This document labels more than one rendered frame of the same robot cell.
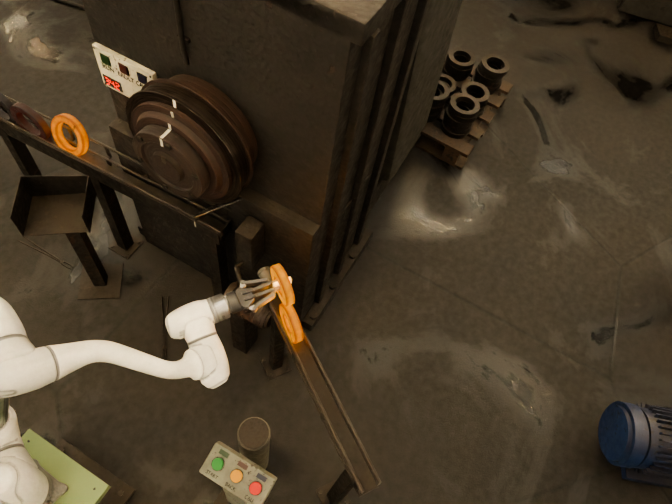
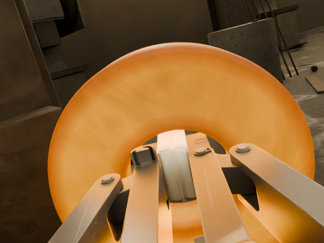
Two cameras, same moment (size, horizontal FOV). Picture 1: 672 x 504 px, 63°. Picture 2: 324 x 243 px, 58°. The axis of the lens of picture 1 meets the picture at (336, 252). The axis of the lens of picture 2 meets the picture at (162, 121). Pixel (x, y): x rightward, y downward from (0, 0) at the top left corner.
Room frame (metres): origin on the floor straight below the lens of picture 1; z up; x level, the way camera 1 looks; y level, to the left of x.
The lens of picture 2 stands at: (0.79, 0.29, 0.92)
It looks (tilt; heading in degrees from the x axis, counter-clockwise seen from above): 15 degrees down; 311
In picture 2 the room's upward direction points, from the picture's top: 15 degrees counter-clockwise
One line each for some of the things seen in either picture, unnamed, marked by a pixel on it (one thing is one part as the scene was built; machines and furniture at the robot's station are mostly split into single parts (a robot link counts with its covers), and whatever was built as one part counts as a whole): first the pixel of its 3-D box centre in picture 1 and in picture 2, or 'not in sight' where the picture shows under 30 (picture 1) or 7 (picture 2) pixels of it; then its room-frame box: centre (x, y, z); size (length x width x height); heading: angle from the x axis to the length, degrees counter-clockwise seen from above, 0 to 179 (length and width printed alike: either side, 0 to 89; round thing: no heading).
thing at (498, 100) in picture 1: (414, 68); not in sight; (3.00, -0.24, 0.22); 1.20 x 0.81 x 0.44; 70
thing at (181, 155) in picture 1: (170, 164); not in sight; (1.11, 0.60, 1.11); 0.28 x 0.06 x 0.28; 72
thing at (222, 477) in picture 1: (239, 488); not in sight; (0.29, 0.16, 0.31); 0.24 x 0.16 x 0.62; 72
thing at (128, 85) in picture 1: (128, 79); not in sight; (1.41, 0.86, 1.15); 0.26 x 0.02 x 0.18; 72
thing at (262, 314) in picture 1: (251, 324); not in sight; (0.97, 0.30, 0.27); 0.22 x 0.13 x 0.53; 72
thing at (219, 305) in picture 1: (219, 307); not in sight; (0.76, 0.35, 0.84); 0.09 x 0.06 x 0.09; 37
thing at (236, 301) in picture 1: (240, 299); not in sight; (0.80, 0.29, 0.85); 0.09 x 0.08 x 0.07; 127
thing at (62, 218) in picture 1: (76, 243); not in sight; (1.12, 1.15, 0.36); 0.26 x 0.20 x 0.72; 107
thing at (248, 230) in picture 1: (250, 242); not in sight; (1.14, 0.34, 0.68); 0.11 x 0.08 x 0.24; 162
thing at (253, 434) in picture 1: (254, 448); not in sight; (0.45, 0.15, 0.26); 0.12 x 0.12 x 0.52
